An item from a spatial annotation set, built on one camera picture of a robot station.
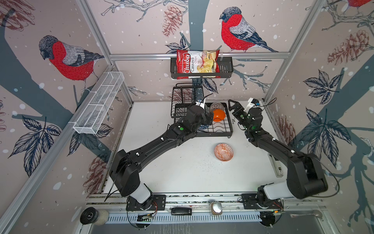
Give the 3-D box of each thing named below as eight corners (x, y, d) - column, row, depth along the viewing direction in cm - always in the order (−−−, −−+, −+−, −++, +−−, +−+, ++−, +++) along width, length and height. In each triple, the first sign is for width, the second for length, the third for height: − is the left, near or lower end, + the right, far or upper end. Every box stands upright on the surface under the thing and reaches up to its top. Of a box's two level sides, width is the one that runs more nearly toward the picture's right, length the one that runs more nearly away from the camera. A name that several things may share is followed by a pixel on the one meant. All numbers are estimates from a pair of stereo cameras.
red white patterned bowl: (215, 161, 89) (215, 158, 86) (213, 146, 96) (214, 143, 93) (233, 161, 89) (234, 158, 86) (230, 146, 96) (231, 143, 93)
